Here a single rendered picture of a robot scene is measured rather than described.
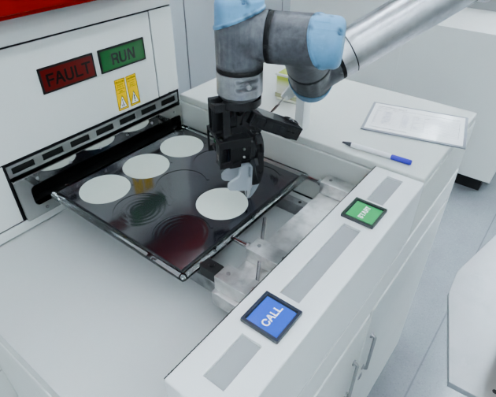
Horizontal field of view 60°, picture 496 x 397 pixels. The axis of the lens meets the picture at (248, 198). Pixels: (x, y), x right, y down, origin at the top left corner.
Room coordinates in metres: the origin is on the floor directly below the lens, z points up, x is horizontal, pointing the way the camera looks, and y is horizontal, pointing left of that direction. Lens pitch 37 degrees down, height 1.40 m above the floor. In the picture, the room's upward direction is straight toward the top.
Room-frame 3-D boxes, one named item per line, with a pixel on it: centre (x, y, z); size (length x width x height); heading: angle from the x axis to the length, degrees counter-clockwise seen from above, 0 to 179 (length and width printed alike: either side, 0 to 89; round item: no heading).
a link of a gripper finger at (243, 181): (0.65, 0.01, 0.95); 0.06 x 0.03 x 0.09; 111
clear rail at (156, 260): (0.58, 0.24, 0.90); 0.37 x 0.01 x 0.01; 52
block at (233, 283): (0.45, 0.01, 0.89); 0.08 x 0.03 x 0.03; 52
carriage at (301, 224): (0.57, -0.09, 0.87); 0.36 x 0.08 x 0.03; 142
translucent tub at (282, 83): (0.99, -0.12, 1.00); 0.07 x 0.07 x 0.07; 56
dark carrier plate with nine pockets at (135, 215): (0.72, 0.14, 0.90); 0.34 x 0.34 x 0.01; 52
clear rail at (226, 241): (0.61, -0.01, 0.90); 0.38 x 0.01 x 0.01; 142
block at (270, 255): (0.51, -0.04, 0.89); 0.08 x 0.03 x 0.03; 52
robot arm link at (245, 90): (0.67, 0.01, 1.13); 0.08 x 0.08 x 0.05
